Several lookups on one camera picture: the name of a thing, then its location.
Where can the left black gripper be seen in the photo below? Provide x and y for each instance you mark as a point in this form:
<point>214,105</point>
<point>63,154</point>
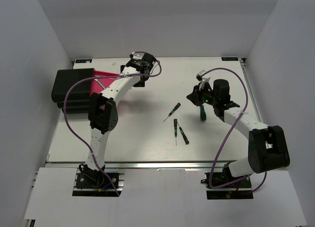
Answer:
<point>139,84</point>

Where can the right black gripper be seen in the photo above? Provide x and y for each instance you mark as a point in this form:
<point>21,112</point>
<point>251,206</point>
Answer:
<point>195,96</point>

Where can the silver combination wrench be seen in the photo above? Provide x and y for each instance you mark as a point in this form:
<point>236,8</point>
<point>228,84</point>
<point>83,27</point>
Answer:
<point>100,81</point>

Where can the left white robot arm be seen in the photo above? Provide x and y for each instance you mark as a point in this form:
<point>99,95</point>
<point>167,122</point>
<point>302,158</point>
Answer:
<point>103,114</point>

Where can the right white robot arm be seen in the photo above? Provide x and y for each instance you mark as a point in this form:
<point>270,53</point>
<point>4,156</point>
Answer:
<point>267,147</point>

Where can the large green screwdriver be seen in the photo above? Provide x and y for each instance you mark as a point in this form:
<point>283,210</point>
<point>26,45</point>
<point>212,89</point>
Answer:
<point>202,115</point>

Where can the small precision screwdriver upper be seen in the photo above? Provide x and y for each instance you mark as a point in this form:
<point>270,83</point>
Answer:
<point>172,111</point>

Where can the small precision screwdriver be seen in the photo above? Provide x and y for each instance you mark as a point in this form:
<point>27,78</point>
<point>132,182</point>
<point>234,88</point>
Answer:
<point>172,111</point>
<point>183,135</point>
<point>175,123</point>

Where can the small precision screwdriver middle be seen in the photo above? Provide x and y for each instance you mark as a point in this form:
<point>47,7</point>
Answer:
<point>175,123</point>

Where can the small precision screwdriver lower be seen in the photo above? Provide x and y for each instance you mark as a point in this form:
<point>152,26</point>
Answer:
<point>183,135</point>

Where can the blue label sticker right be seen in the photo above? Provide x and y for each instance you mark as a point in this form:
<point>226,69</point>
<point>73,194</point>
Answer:
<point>229,59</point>

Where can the blue label sticker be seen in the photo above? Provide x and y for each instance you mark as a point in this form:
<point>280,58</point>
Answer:
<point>83,61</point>
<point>229,59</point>

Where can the blue label sticker left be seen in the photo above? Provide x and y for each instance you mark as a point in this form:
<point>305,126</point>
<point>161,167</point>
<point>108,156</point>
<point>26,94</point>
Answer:
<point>83,61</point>

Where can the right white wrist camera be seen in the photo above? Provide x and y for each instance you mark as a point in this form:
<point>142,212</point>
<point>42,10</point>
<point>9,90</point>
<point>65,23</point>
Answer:
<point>203,79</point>

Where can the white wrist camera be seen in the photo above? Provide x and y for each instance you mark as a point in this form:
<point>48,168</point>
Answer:
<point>203,79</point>
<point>136,55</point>

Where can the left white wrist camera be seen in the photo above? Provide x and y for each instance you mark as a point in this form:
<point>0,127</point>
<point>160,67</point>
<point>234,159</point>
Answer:
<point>136,55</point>

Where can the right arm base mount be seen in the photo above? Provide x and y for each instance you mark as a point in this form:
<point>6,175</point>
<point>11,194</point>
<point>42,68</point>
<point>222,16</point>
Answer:
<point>231,188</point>

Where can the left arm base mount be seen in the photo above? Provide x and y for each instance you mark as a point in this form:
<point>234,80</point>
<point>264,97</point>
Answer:
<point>93,183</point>

